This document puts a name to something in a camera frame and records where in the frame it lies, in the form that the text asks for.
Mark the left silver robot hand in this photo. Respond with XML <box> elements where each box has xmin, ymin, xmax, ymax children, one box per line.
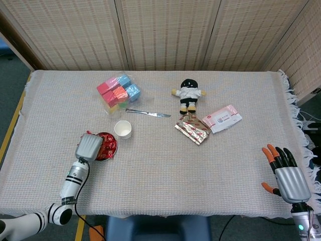
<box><xmin>75</xmin><ymin>133</ymin><xmax>104</xmax><ymax>161</ymax></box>

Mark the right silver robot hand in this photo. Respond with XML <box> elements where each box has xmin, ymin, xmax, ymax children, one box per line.
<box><xmin>261</xmin><ymin>144</ymin><xmax>312</xmax><ymax>204</ymax></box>

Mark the pile of red candies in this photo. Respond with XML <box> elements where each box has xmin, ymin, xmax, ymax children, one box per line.
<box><xmin>85</xmin><ymin>130</ymin><xmax>117</xmax><ymax>161</ymax></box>

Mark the round metal plate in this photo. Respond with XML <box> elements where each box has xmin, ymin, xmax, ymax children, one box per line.
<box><xmin>95</xmin><ymin>132</ymin><xmax>118</xmax><ymax>161</ymax></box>

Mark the white paper cup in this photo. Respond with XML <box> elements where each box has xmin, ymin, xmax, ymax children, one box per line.
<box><xmin>114</xmin><ymin>120</ymin><xmax>132</xmax><ymax>140</ymax></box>

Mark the red foam cube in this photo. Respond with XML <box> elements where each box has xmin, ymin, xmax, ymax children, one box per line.
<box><xmin>96</xmin><ymin>82</ymin><xmax>110</xmax><ymax>96</ymax></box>
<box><xmin>102</xmin><ymin>90</ymin><xmax>119</xmax><ymax>108</ymax></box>

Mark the orange foam cube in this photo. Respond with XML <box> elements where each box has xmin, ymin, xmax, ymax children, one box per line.
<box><xmin>112</xmin><ymin>87</ymin><xmax>128</xmax><ymax>101</ymax></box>

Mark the pink foam cube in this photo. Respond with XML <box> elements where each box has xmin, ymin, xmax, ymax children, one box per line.
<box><xmin>104</xmin><ymin>76</ymin><xmax>121</xmax><ymax>88</ymax></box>

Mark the silver table knife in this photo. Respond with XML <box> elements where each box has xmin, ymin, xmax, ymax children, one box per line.
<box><xmin>125</xmin><ymin>108</ymin><xmax>172</xmax><ymax>118</ymax></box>

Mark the light blue foam cube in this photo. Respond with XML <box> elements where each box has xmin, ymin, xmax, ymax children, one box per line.
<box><xmin>125</xmin><ymin>84</ymin><xmax>141</xmax><ymax>103</ymax></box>
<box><xmin>117</xmin><ymin>74</ymin><xmax>132</xmax><ymax>87</ymax></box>

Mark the clear plastic bag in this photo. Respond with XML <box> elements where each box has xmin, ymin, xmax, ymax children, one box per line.
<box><xmin>96</xmin><ymin>71</ymin><xmax>151</xmax><ymax>119</ymax></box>

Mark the beige woven tablecloth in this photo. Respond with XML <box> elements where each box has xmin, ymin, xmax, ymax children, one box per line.
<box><xmin>0</xmin><ymin>69</ymin><xmax>321</xmax><ymax>219</ymax></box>

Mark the orange block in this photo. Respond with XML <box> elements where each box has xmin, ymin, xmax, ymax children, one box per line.
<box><xmin>89</xmin><ymin>225</ymin><xmax>104</xmax><ymax>241</ymax></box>

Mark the pink white wet wipes pack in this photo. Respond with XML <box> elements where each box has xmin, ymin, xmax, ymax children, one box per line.
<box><xmin>202</xmin><ymin>104</ymin><xmax>243</xmax><ymax>134</ymax></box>

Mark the gold foil snack package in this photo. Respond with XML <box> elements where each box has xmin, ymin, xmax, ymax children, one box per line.
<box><xmin>174</xmin><ymin>112</ymin><xmax>211</xmax><ymax>146</ymax></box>

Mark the blue chair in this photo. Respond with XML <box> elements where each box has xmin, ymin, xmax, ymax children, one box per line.
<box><xmin>104</xmin><ymin>215</ymin><xmax>212</xmax><ymax>241</ymax></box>

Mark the plush doll in white shirt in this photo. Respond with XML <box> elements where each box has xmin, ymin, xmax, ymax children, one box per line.
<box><xmin>171</xmin><ymin>78</ymin><xmax>208</xmax><ymax>114</ymax></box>

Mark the woven bamboo screen panel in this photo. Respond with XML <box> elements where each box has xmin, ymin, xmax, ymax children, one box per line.
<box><xmin>262</xmin><ymin>0</ymin><xmax>321</xmax><ymax>101</ymax></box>
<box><xmin>115</xmin><ymin>0</ymin><xmax>223</xmax><ymax>72</ymax></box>
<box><xmin>0</xmin><ymin>0</ymin><xmax>126</xmax><ymax>71</ymax></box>
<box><xmin>203</xmin><ymin>0</ymin><xmax>310</xmax><ymax>72</ymax></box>

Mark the brown wooden board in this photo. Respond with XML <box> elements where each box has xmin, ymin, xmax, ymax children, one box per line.
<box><xmin>0</xmin><ymin>11</ymin><xmax>41</xmax><ymax>72</ymax></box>

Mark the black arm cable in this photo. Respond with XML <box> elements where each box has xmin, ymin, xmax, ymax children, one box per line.
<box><xmin>74</xmin><ymin>158</ymin><xmax>106</xmax><ymax>241</ymax></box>

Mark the black floor cable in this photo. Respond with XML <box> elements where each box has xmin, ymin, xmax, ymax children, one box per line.
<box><xmin>219</xmin><ymin>214</ymin><xmax>237</xmax><ymax>241</ymax></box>

